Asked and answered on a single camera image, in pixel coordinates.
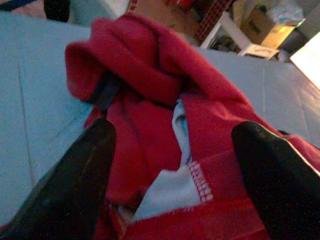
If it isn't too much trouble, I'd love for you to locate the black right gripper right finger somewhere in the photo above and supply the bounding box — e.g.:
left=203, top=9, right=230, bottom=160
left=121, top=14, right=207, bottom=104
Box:
left=231, top=121, right=320, bottom=240

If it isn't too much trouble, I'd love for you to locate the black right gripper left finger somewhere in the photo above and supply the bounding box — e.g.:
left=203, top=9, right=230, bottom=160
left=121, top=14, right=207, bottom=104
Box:
left=0, top=118, right=117, bottom=240

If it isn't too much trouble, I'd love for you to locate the blue plastic hanger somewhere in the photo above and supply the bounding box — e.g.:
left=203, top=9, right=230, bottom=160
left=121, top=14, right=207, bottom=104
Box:
left=88, top=71, right=122, bottom=112

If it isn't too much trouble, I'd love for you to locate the red fleece garment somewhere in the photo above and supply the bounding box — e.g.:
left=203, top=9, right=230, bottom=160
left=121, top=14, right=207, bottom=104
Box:
left=64, top=11, right=320, bottom=240

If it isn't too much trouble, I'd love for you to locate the cardboard box with print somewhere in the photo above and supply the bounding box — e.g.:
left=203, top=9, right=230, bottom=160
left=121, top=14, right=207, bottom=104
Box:
left=241, top=4, right=306, bottom=50

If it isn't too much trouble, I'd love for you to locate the white wooden shelf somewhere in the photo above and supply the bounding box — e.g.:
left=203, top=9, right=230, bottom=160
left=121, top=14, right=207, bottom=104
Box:
left=199, top=11, right=280, bottom=60

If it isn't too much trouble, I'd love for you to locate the black round object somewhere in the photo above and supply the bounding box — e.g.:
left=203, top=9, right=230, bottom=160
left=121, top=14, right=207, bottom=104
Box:
left=43, top=0, right=71, bottom=23

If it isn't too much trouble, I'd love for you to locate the red plaid cloth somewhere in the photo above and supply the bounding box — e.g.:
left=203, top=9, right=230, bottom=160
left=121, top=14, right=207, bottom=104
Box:
left=193, top=0, right=237, bottom=47

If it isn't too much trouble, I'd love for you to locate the plain brown cardboard box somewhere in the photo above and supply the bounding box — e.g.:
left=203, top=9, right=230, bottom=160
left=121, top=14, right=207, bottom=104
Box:
left=129, top=0, right=201, bottom=28

